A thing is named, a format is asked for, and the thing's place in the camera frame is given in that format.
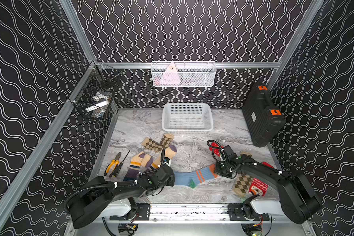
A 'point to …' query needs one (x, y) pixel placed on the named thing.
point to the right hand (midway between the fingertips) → (215, 171)
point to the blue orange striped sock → (192, 178)
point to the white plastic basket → (187, 118)
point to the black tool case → (264, 121)
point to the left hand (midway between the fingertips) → (175, 175)
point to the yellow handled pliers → (115, 162)
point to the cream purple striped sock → (169, 153)
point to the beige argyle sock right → (241, 186)
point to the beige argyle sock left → (164, 142)
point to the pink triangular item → (171, 75)
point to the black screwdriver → (118, 167)
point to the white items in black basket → (98, 108)
